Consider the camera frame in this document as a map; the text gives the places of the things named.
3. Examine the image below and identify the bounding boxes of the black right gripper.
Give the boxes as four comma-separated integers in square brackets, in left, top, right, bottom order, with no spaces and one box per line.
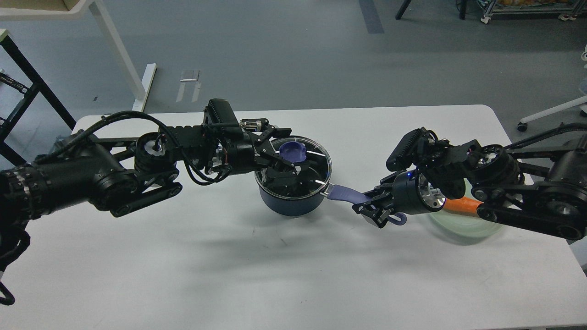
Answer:
[352,170,446,228]

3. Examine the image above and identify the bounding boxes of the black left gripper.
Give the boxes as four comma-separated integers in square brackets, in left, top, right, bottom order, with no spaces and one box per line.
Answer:
[216,121,310,193]

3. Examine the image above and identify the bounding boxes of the glass lid with blue knob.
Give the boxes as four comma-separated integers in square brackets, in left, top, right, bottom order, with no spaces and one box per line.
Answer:
[255,136,332,201]

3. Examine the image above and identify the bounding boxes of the blue saucepan with handle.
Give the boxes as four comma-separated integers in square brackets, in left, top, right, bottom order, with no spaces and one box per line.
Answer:
[255,137,408,227]

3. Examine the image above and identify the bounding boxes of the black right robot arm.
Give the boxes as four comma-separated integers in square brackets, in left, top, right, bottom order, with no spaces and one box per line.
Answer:
[352,123,587,240]

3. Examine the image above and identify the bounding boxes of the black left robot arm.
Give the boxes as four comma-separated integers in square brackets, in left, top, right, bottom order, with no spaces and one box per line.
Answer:
[0,99,310,272]

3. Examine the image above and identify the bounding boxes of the orange toy carrot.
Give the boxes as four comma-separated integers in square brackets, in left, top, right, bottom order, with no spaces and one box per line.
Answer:
[443,197,482,215]

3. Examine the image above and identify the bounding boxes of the pale green glass plate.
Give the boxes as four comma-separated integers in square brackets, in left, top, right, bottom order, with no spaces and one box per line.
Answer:
[428,181,504,239]

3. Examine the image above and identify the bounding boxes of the white chair base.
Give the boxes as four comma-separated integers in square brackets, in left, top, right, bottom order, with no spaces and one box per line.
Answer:
[516,78,587,132]

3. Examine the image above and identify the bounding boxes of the metal wheeled cart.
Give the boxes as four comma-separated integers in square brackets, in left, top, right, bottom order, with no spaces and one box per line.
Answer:
[476,0,586,24]

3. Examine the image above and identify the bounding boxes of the black table frame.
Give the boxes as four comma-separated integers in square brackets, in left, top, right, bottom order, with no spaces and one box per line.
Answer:
[0,29,76,166]

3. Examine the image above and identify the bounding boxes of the white desk frame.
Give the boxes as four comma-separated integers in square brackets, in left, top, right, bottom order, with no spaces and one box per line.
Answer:
[1,0,157,111]

